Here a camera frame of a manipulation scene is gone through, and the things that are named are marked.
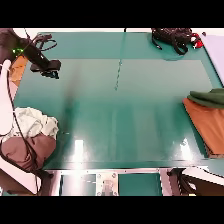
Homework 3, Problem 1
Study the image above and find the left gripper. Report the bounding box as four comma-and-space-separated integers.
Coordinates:
30, 59, 63, 80

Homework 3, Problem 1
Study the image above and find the pale green garment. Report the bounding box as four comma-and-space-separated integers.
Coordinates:
5, 106, 60, 140

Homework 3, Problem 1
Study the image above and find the brown garment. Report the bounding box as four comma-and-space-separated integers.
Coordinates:
0, 133, 58, 173

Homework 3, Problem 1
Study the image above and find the dark green garment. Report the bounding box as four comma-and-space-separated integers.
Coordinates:
186, 87, 224, 110

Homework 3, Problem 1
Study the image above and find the orange garment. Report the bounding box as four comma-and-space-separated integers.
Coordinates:
182, 97, 224, 158

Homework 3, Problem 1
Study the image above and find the black cable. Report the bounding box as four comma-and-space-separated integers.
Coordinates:
31, 32, 58, 53
5, 59, 46, 179

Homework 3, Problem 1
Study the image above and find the silver frame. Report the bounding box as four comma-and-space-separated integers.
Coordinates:
43, 167, 176, 197

